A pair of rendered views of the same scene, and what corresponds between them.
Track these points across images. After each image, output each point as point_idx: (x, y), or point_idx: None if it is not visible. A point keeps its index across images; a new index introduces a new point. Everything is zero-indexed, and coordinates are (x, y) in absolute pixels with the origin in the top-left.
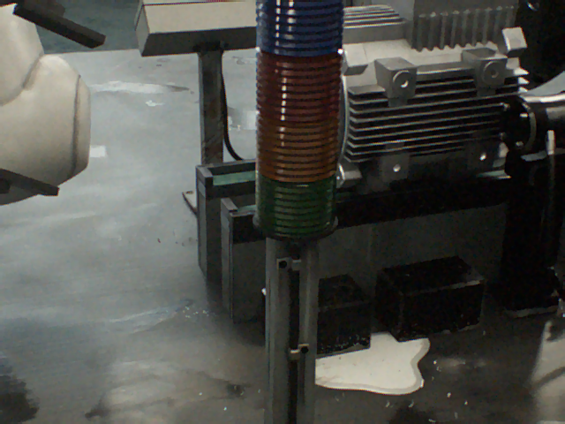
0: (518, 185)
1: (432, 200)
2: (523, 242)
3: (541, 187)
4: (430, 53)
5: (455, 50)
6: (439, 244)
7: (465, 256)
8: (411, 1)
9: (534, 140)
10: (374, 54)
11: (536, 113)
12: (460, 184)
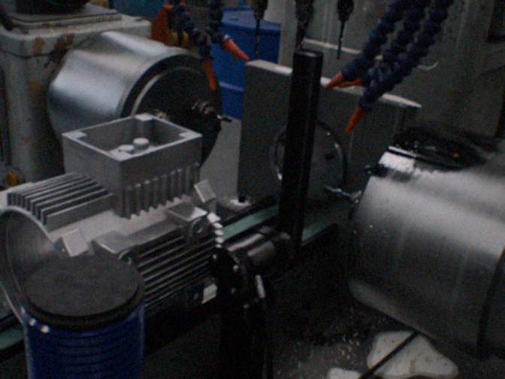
0: (229, 315)
1: (155, 341)
2: (240, 362)
3: (252, 318)
4: (139, 218)
5: (159, 210)
6: (163, 372)
7: (183, 371)
8: (116, 177)
9: (247, 287)
10: (89, 232)
11: (245, 264)
12: (175, 318)
